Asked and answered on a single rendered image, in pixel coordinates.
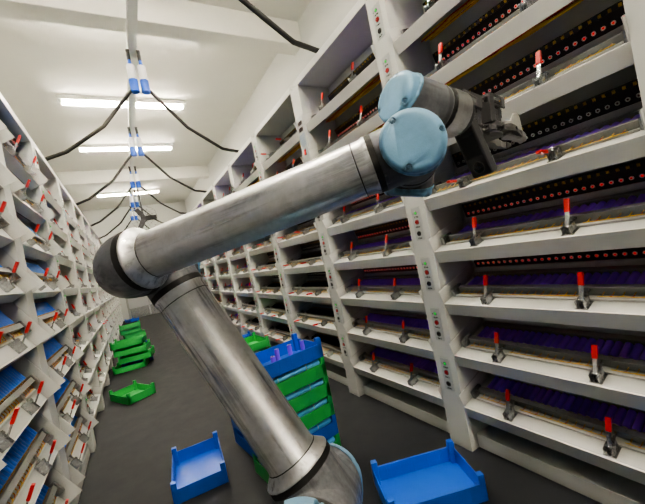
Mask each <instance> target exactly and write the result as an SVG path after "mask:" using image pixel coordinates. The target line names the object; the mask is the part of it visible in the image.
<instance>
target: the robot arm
mask: <svg viewBox="0 0 645 504"><path fill-rule="evenodd" d="M494 97H496V98H499V99H500V102H499V101H497V100H494ZM501 108H502V109H505V99H504V98H503V97H500V96H498V95H496V94H493V93H491V92H488V93H486V94H484V95H482V96H481V95H478V94H476V93H473V92H471V91H468V90H466V89H463V88H462V89H461V90H459V89H456V88H454V87H451V86H448V85H445V84H443V83H440V82H437V81H435V80H432V79H430V78H427V77H425V76H423V75H422V74H421V73H414V72H411V71H401V72H398V73H396V74H395V75H394V76H393V77H392V78H391V79H390V80H389V81H388V82H387V84H386V85H385V87H384V88H383V90H382V93H381V95H380V98H379V103H378V113H379V117H380V118H381V120H382V121H383V122H384V123H385V124H384V126H383V127H382V128H380V129H378V130H376V131H373V132H371V133H369V134H367V135H364V136H362V137H360V138H359V139H358V140H357V141H355V142H352V143H350V144H348V145H345V146H343V147H341V148H338V149H336V150H334V151H331V152H329V153H327V154H324V155H322V156H320V157H317V158H315V159H313V160H310V161H308V162H306V163H303V164H301V165H299V166H296V167H294V168H292V169H289V170H287V171H285V172H282V173H280V174H277V175H275V176H273V177H270V178H268V179H266V180H263V181H261V182H259V183H256V184H254V185H252V186H249V187H247V188H245V189H242V190H240V191H238V192H235V193H233V194H231V195H228V196H226V197H224V198H221V199H219V200H217V201H214V202H212V203H210V204H207V205H205V206H203V207H200V208H198V209H196V210H193V211H191V212H189V213H186V214H184V215H182V216H179V217H177V218H175V219H172V220H170V221H167V222H165V223H163V224H160V225H158V226H156V227H153V228H151V229H149V230H144V229H141V228H136V227H134V228H129V229H126V230H124V231H121V232H119V233H117V234H115V235H113V236H112V237H110V238H109V239H107V240H106V241H105V242H104V243H103V244H102V245H101V246H100V247H99V249H98V250H97V252H96V254H95V256H94V259H93V275H94V277H95V280H96V282H97V283H98V285H99V286H100V287H101V288H102V289H103V290H104V291H105V292H107V293H109V294H110V295H112V296H115V297H118V298H125V299H131V298H138V297H144V296H147V297H148V298H149V300H150V301H151V302H152V304H153V305H154V307H155V308H156V309H158V310H159V312H160V313H161V315H162V316H163V318H164V319H165V321H166V322H167V324H168V325H169V327H170V328H171V330H172V331H173V333H174V334H175V335H176V337H177V338H178V340H179V341H180V343H181V344H182V346H183V347H184V349H185V350H186V352H187V353H188V355H189V356H190V358H191V359H192V361H193V362H194V364H195V365H196V367H197V368H198V370H199V371H200V373H201V374H202V375H203V377H204V378H205V380H206V381H207V383H208V384H209V386H210V387H211V389H212V390H213V392H214V393H215V395H216V396H217V398H218V399H219V401H220V402H221V404H222V405H223V407H224V408H225V410H226V411H227V413H228V414H229V416H230V417H231V418H232V420H233V421H234V423H235V424H236V426H237V427H238V429H239V430H240V432H241V433H242V435H243V436H244V438H245V439H246V441H247V442H248V444H249V445H250V447H251V448H252V450H253V451H254V453H255V454H256V456H257V457H258V459H259V460H260V461H261V463H262V464H263V466H264V467H265V469H266V470H267V472H268V473H269V481H268V488H267V491H268V493H269V494H270V496H271V497H272V499H273V501H274V502H275V503H276V504H362V501H363V480H362V474H361V470H360V467H359V465H358V463H357V462H356V460H355V458H354V457H353V456H352V454H351V453H350V452H349V451H348V450H346V449H345V448H343V447H342V446H340V445H337V444H334V443H328V441H327V440H326V438H325V437H324V436H319V435H312V434H310V432H309V431H308V429H307V428H306V427H305V425H304V424H303V422H302V421H301V419H300V418H299V417H298V415H297V414H296V412H295V411H294V409H293V408H292V407H291V405H290V404H289V402H288V401H287V399H286V398H285V397H284V395H283V394H282V392H281V391H280V389H279V388H278V387H277V385H276V384H275V382H274V381H273V379H272V378H271V376H270V375H269V374H268V372H267V371H266V369H265V368H264V366H263V365H262V364H261V362H260V361H259V359H258V358H257V356H256V355H255V354H254V352H253V351H252V349H251V348H250V346H249V345H248V344H247V342H246V341H245V339H244V338H243V336H242V335H241V334H240V332H239V331H238V329H237V328H236V326H235V325H234V324H233V322H232V321H231V319H230V318H229V316H228V315H227V314H226V312H225V311H224V309H223V308H222V306H221V305H220V304H219V302H218V301H217V299H216V298H215V296H214V295H213V293H212V292H211V291H210V289H209V288H208V286H207V285H206V283H205V282H204V279H203V277H202V276H201V274H200V270H201V269H200V265H201V263H200V262H202V261H204V260H207V259H209V258H212V257H214V256H217V255H220V254H222V253H225V252H227V251H230V250H233V249H235V248H238V247H240V246H243V245H245V244H248V243H251V242H253V241H256V240H258V239H261V238H263V237H266V236H269V235H271V234H274V233H276V232H279V231H282V230H284V229H287V228H289V227H292V226H294V225H297V224H300V223H302V222H305V221H307V220H310V219H312V218H315V217H318V216H320V215H323V214H325V213H328V212H330V211H333V210H336V209H338V208H341V207H343V206H346V205H349V204H351V203H354V202H356V201H359V200H361V199H364V198H367V197H369V196H372V195H374V194H377V193H383V192H384V194H385V195H388V196H400V197H429V196H430V195H431V194H432V189H433V187H434V183H433V179H434V173H435V171H436V169H437V167H438V166H439V165H440V164H441V163H442V161H443V159H444V157H445V155H446V151H447V142H448V138H453V137H455V139H456V141H457V143H458V146H459V148H460V150H461V152H462V154H463V157H464V159H465V161H466V163H467V165H468V167H469V170H470V172H471V174H472V176H473V178H479V177H481V176H484V175H487V174H490V173H492V172H494V171H495V170H496V169H497V165H496V163H495V161H494V158H493V156H492V154H491V152H490V149H507V148H509V147H510V146H511V143H509V142H503V141H502V140H511V141H513V142H518V144H521V143H523V142H525V141H526V140H527V136H526V133H525V132H524V131H523V130H522V126H521V122H520V118H519V115H518V114H517V113H513V114H512V115H511V118H510V120H509V121H508V120H504V121H503V122H502V121H501V118H502V111H501ZM500 137H501V139H502V140H499V138H500Z"/></svg>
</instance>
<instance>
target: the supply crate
mask: <svg viewBox="0 0 645 504"><path fill-rule="evenodd" d="M291 337H292V340H289V341H287V342H284V343H281V344H279V345H276V346H273V347H271V348H268V349H265V350H263V351H260V352H257V353H255V355H256V356H257V358H258V359H259V361H260V362H261V364H262V365H263V366H264V368H265V369H266V371H267V372H268V374H269V375H270V376H271V378H272V379H273V378H275V377H278V376H280V375H282V374H284V373H287V372H289V371H291V370H293V369H296V368H298V367H300V366H302V365H305V364H307V363H309V362H312V361H314V360H316V359H318V358H321V357H323V356H324V355H323V350H322V345H321V340H320V337H315V338H314V342H313V341H308V340H304V345H305V349H304V350H302V351H301V347H300V342H299V340H301V339H298V338H297V333H293V334H291ZM287 344H291V347H292V352H293V354H292V355H290V356H289V355H288V350H287ZM276 348H278V349H279V354H280V360H278V361H275V362H273V363H271V359H270V357H271V356H275V352H274V349H276Z"/></svg>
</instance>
